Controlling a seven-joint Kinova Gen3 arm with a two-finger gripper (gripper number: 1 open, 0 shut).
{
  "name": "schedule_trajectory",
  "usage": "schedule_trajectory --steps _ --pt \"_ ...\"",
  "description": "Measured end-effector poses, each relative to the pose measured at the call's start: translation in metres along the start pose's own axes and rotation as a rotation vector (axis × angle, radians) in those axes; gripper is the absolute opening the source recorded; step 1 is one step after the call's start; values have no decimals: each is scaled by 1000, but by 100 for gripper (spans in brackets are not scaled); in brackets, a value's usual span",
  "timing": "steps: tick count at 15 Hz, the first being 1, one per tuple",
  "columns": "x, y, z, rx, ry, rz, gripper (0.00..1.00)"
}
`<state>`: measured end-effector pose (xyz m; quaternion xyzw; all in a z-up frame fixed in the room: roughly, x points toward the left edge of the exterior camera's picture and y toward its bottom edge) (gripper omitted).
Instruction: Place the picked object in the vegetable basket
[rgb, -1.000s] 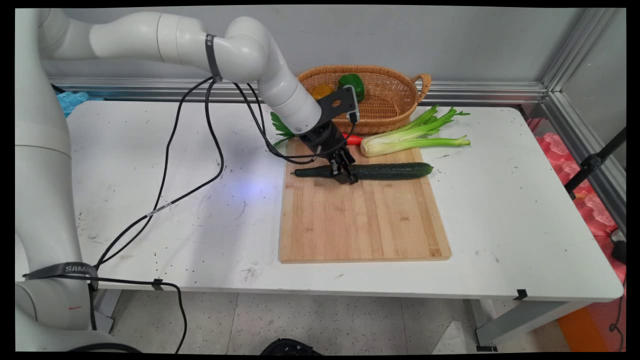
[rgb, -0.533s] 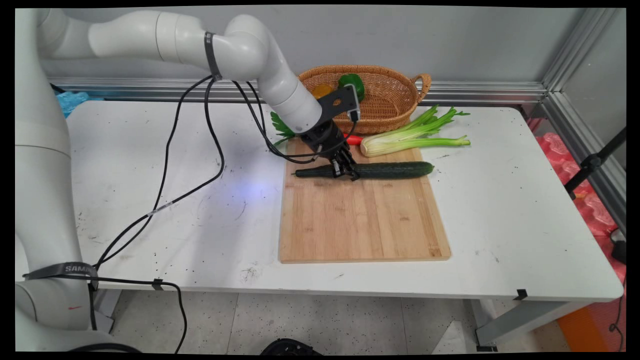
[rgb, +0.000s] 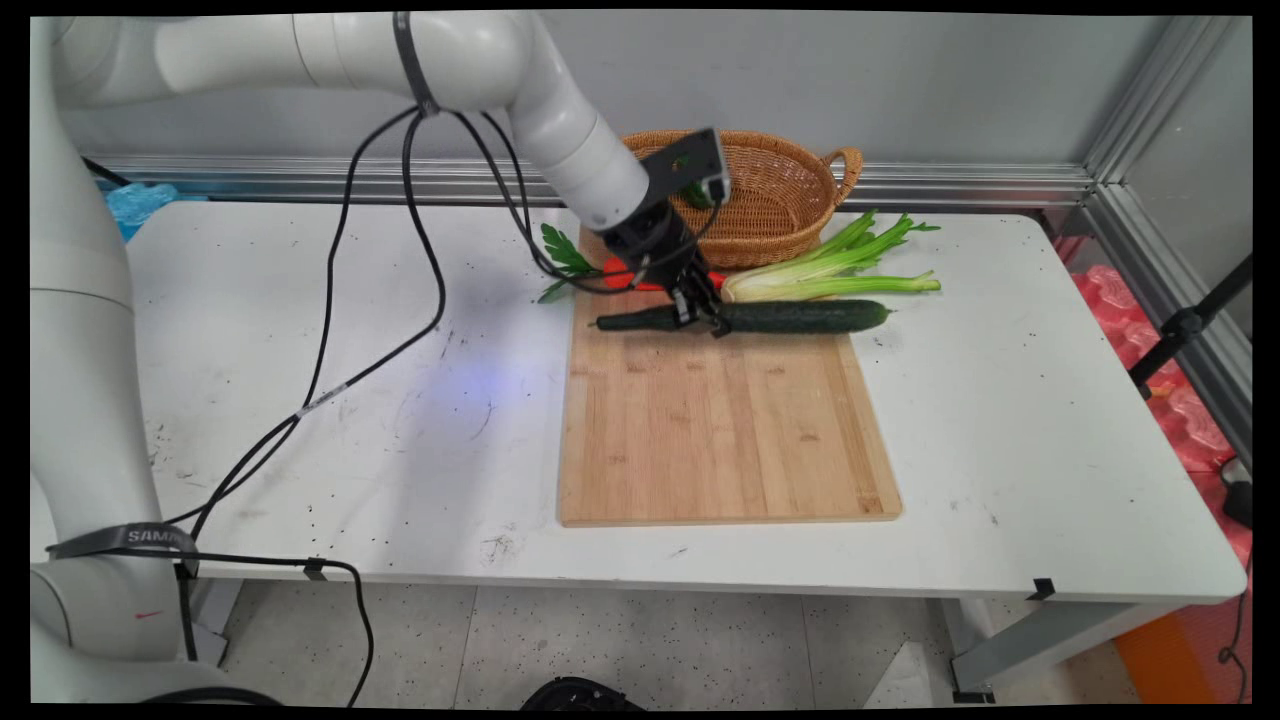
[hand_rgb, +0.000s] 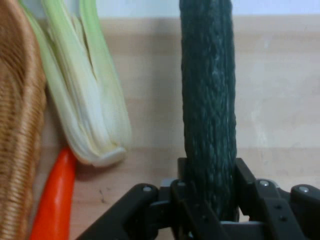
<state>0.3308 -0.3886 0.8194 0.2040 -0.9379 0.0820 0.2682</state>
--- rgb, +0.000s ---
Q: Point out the woven wicker basket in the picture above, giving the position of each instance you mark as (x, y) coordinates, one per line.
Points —
(780, 210)

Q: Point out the bamboo cutting board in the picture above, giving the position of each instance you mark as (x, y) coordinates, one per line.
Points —
(720, 440)

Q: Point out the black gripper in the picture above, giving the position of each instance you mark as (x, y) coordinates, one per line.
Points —
(655, 245)

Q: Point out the upright aluminium frame post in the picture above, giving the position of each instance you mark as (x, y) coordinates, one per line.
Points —
(1165, 95)

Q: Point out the grey metal table leg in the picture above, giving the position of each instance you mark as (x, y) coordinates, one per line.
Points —
(212, 620)
(1040, 640)

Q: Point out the horizontal aluminium frame rail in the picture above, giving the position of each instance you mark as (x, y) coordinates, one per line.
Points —
(300, 180)

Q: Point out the orange carrot with leaves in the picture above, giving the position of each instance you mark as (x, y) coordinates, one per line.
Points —
(568, 255)

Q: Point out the dark green cucumber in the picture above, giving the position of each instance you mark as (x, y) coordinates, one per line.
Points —
(800, 317)

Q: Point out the pink bubble wrap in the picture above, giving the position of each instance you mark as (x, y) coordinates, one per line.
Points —
(1180, 420)

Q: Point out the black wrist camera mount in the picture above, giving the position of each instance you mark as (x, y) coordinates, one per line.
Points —
(690, 165)

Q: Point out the green bell pepper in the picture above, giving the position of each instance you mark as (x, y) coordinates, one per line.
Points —
(698, 196)

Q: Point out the blue plastic bag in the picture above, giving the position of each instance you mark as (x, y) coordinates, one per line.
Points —
(140, 203)

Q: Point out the sloping aluminium frame rail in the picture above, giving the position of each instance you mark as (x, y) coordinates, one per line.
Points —
(1190, 300)

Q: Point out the green celery stalk bunch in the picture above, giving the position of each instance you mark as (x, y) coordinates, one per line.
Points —
(800, 283)

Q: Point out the black round floor object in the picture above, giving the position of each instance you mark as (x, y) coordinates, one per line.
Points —
(580, 695)

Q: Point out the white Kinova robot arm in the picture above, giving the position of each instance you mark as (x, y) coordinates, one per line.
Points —
(82, 300)

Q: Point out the black tripod stand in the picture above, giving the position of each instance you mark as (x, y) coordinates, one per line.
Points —
(1185, 325)

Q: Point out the black power adapter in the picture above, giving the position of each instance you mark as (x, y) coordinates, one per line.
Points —
(1238, 498)

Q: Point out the black tape tab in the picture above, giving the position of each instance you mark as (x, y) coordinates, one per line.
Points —
(315, 568)
(1043, 589)

